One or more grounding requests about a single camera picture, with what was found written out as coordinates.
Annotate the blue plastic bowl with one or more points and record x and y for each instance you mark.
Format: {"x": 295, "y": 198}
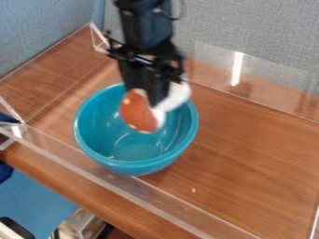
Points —
{"x": 123, "y": 150}

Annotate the grey metal object below table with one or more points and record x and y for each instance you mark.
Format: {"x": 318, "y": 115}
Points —
{"x": 82, "y": 225}

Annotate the clear acrylic back barrier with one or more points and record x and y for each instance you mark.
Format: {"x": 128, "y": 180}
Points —
{"x": 271, "y": 84}

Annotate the clear acrylic front barrier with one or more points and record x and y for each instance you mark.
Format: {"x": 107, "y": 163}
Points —
{"x": 134, "y": 205}

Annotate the brown and white toy mushroom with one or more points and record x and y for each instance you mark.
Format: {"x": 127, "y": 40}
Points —
{"x": 146, "y": 118}

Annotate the clear acrylic corner bracket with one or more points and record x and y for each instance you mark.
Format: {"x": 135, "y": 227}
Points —
{"x": 102, "y": 42}

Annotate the dark blue object at left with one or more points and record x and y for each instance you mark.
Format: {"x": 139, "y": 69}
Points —
{"x": 7, "y": 120}

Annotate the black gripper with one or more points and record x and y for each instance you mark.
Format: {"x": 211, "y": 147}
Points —
{"x": 148, "y": 57}

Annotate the clear acrylic left bracket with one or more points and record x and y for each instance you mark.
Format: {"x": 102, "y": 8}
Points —
{"x": 14, "y": 131}

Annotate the clear acrylic barrier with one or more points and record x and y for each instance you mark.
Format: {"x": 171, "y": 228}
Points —
{"x": 271, "y": 84}
{"x": 134, "y": 205}

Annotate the black and white object corner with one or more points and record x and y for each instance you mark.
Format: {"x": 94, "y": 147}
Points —
{"x": 11, "y": 230}

